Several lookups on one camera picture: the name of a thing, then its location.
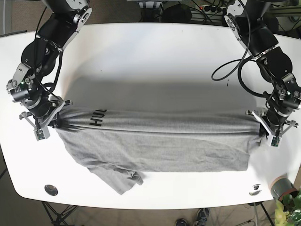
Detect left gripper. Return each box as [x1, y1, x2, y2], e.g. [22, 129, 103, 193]
[246, 85, 301, 147]

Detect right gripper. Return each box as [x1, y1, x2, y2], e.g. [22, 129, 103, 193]
[6, 64, 72, 141]

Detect grey printed T-shirt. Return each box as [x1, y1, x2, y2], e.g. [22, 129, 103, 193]
[56, 108, 263, 194]

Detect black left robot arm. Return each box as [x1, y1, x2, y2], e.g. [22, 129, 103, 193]
[224, 0, 301, 147]

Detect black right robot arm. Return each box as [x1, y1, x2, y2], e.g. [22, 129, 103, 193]
[7, 0, 92, 141]

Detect left metal table grommet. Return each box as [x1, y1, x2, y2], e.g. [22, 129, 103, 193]
[44, 185, 58, 196]

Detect metal table grommet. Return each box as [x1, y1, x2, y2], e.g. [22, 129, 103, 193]
[249, 184, 262, 196]
[44, 185, 58, 196]

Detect grey plant pot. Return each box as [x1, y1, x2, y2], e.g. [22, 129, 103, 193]
[269, 176, 299, 201]

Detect right metal table grommet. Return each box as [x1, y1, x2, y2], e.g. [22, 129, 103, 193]
[249, 184, 262, 196]

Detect green potted plant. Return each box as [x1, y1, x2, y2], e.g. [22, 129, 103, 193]
[274, 191, 301, 226]

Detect person's dark shoes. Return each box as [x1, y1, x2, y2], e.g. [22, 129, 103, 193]
[174, 208, 210, 226]

